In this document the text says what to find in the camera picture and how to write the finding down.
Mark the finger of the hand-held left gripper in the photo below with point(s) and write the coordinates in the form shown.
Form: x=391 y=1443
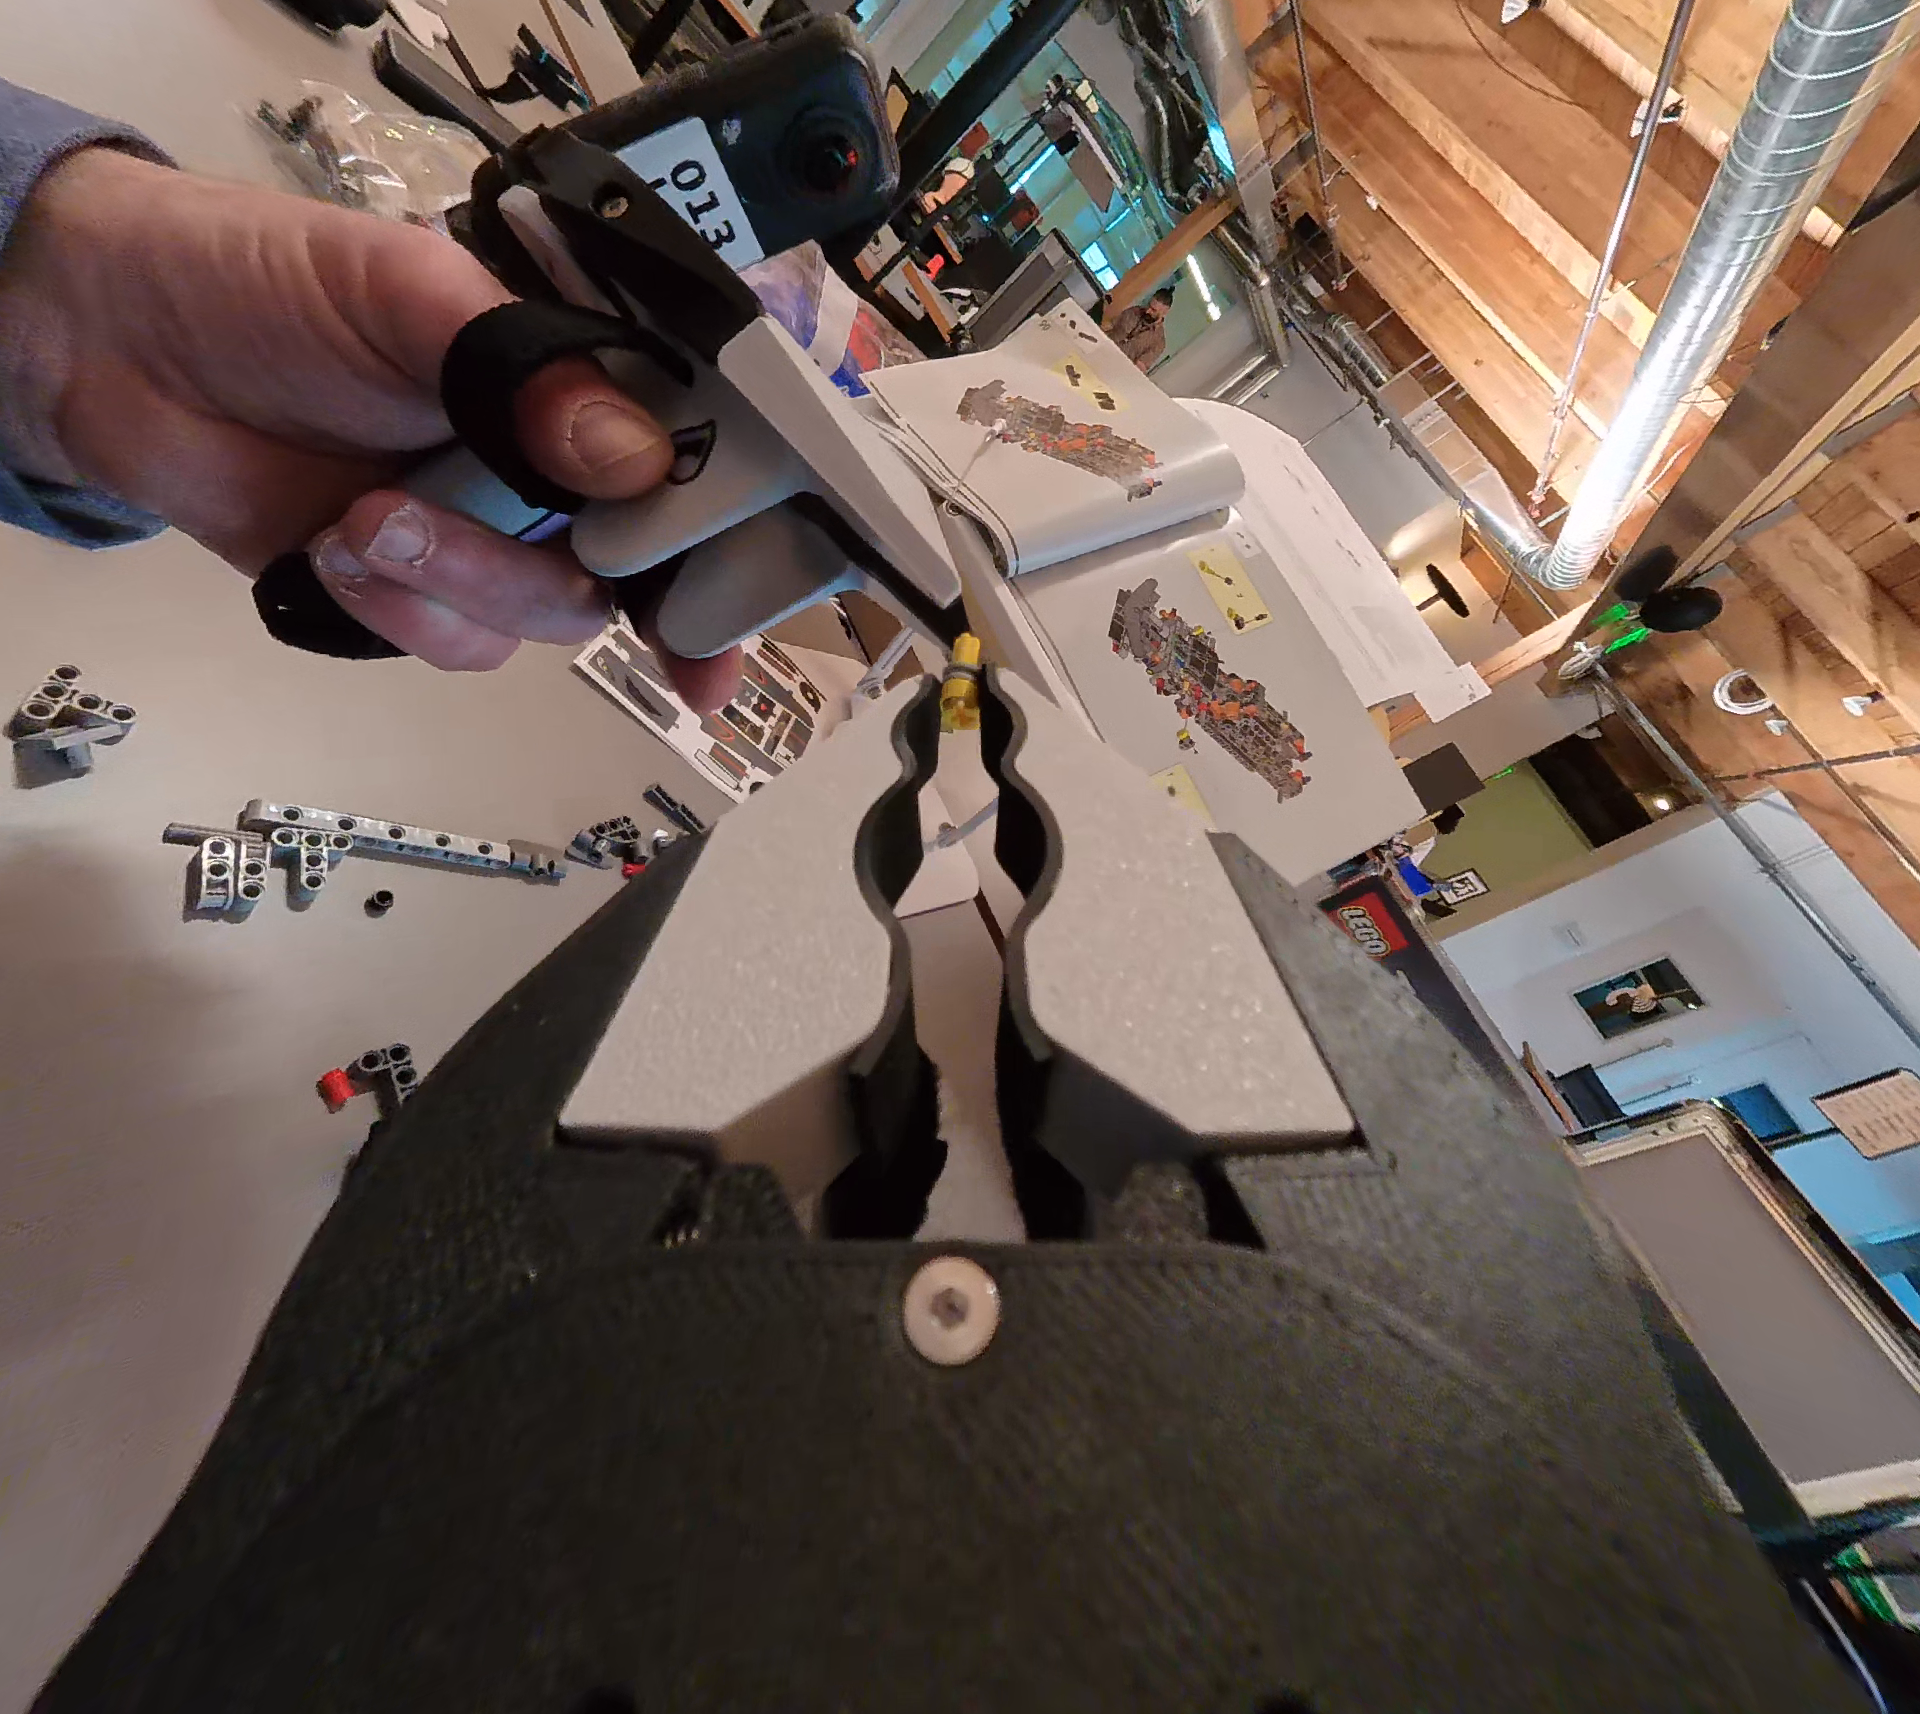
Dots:
x=1004 y=612
x=840 y=447

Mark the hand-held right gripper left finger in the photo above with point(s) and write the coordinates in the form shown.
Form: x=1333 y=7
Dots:
x=705 y=995

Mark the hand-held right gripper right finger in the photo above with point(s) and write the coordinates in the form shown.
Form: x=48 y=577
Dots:
x=1184 y=995

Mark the small yellow lego pin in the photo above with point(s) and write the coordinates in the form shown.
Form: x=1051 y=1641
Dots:
x=961 y=695

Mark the small dark grey lego piece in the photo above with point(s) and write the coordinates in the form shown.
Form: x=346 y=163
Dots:
x=612 y=844

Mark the black lego set box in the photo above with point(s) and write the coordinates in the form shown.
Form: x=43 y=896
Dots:
x=1365 y=923

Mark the long black lego panel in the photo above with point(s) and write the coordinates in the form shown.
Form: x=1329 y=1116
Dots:
x=443 y=86

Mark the lego sticker sheet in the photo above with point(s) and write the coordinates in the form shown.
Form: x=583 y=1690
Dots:
x=764 y=709

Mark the clear bag of lego parts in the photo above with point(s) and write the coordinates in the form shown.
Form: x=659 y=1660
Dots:
x=369 y=146

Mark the lego instruction booklet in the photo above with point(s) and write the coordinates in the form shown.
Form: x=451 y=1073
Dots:
x=1321 y=695

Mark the red and grey lego piece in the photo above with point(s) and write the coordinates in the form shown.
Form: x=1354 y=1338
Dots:
x=369 y=1081

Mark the grey lego beam assembly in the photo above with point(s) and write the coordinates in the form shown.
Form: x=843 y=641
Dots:
x=375 y=837

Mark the grey lego connector piece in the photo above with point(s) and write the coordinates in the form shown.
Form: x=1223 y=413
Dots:
x=68 y=717

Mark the person's left hand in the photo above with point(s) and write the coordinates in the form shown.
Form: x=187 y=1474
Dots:
x=255 y=334

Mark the grey metal-edged case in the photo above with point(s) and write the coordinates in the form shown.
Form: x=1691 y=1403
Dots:
x=1725 y=1294

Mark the black ceiling lamp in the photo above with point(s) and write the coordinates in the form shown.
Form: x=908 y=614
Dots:
x=1672 y=605

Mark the paper notice board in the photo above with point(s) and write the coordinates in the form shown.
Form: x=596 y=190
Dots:
x=1873 y=1115

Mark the framed wall picture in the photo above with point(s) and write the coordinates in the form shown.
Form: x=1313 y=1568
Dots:
x=1639 y=997

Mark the silver ventilation duct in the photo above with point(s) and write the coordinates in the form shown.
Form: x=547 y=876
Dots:
x=1231 y=124
x=1754 y=185

